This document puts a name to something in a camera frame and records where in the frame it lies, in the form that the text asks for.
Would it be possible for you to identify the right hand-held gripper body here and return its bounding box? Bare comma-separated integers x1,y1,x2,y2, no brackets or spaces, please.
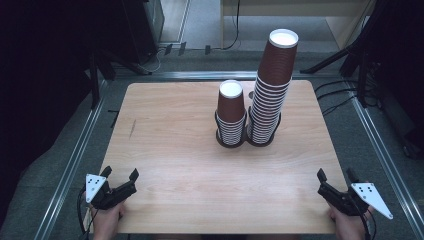
316,181,395,221

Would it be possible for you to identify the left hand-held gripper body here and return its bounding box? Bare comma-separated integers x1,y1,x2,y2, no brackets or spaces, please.
85,173,138,211

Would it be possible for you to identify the tall stack of brown cups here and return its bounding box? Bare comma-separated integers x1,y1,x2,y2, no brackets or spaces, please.
246,28,300,147

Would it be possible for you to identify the person's right hand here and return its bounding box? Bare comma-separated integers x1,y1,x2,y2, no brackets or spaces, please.
327,204,375,240

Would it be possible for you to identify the person's left hand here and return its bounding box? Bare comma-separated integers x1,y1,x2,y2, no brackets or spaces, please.
89,201,128,240

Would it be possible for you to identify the black double cup holder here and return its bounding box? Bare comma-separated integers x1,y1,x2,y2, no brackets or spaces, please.
214,105,283,149

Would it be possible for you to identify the black metal stand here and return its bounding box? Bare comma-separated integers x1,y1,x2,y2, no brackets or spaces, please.
87,51,117,110

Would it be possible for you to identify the short stack of brown cups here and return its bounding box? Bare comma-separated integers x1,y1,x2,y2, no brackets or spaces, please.
214,79,248,147

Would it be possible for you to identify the black tripod stand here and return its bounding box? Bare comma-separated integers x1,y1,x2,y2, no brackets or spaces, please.
299,0,424,108

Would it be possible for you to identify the black cabinet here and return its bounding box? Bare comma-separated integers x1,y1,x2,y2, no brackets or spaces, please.
121,0,165,66

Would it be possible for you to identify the light wooden furniture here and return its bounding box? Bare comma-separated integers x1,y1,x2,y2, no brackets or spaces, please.
219,0,379,50

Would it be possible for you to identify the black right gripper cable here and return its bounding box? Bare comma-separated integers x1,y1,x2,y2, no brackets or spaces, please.
353,199,378,240

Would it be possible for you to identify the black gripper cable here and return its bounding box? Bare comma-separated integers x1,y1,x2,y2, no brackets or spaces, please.
353,199,378,240
76,185,98,240

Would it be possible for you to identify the metal floor rail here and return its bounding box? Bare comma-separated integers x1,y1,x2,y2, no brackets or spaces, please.
33,79,108,240
344,81,424,240

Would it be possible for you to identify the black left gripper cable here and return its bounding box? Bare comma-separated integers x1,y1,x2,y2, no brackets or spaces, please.
76,185,98,240

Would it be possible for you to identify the black floor cable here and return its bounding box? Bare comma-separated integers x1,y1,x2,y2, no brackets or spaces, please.
314,78,360,117

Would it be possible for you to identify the white cable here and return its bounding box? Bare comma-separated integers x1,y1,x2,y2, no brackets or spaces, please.
141,46,168,73

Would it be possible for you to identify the black hanging cable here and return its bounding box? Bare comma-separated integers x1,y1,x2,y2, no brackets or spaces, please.
222,0,242,51

